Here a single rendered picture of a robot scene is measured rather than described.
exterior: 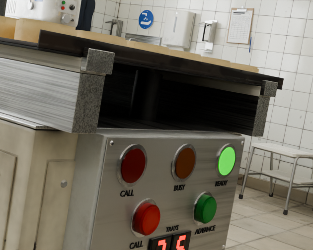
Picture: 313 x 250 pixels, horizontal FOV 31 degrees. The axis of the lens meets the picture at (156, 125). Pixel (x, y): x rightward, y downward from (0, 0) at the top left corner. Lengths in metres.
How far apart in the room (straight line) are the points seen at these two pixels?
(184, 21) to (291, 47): 1.08
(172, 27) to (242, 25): 0.70
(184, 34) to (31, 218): 4.94
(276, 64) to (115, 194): 4.52
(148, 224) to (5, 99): 0.17
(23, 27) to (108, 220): 0.18
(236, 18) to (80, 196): 4.77
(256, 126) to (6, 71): 0.31
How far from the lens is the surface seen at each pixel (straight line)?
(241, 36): 5.17
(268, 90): 0.68
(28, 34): 0.46
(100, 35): 0.50
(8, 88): 0.51
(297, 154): 4.26
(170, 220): 0.58
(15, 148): 0.49
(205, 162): 0.61
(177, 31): 5.43
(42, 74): 0.48
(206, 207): 0.61
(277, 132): 4.94
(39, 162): 0.48
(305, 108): 4.85
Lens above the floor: 0.90
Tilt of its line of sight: 6 degrees down
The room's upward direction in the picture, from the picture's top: 10 degrees clockwise
